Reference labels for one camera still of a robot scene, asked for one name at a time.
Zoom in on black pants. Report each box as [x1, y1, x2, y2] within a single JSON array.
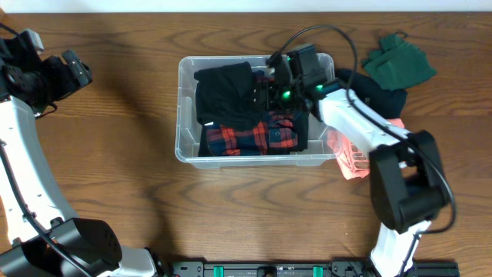
[[198, 112, 309, 157]]

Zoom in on dark navy shirt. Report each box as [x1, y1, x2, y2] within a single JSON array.
[[351, 73, 408, 119]]

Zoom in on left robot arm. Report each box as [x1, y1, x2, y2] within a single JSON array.
[[1, 29, 169, 276]]

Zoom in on red navy plaid shirt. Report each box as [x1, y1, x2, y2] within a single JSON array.
[[194, 69, 308, 157]]

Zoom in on black cable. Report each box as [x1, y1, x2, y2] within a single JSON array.
[[265, 25, 457, 277], [0, 22, 93, 277]]

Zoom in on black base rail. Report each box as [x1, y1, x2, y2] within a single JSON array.
[[172, 259, 460, 277]]

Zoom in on green garment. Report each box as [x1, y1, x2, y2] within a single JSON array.
[[361, 32, 437, 91]]

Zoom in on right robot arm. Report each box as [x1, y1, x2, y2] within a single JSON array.
[[258, 44, 456, 276]]

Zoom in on clear plastic storage bin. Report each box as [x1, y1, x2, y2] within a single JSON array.
[[175, 55, 341, 169]]

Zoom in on left black cable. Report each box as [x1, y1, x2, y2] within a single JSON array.
[[0, 22, 93, 277]]

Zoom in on right black cable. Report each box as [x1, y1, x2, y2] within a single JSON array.
[[265, 25, 457, 277]]

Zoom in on pink printed t-shirt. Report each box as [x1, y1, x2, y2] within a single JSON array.
[[326, 118, 407, 181]]

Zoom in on black garment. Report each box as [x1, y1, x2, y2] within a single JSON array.
[[194, 62, 261, 131]]

